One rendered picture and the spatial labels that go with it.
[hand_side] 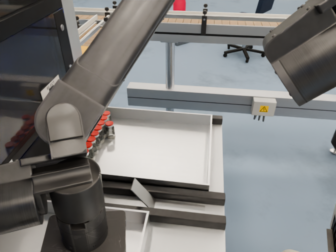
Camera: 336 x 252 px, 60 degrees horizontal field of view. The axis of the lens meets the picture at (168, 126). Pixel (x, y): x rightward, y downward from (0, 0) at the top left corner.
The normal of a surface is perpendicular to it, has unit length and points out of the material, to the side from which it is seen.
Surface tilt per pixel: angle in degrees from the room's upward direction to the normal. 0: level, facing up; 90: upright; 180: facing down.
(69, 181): 2
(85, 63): 36
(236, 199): 0
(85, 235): 90
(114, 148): 0
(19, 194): 30
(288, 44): 81
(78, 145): 48
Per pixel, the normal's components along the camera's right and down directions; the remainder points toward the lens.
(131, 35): 0.33, -0.12
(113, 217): 0.04, -0.82
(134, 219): -0.13, 0.57
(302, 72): -0.35, 0.27
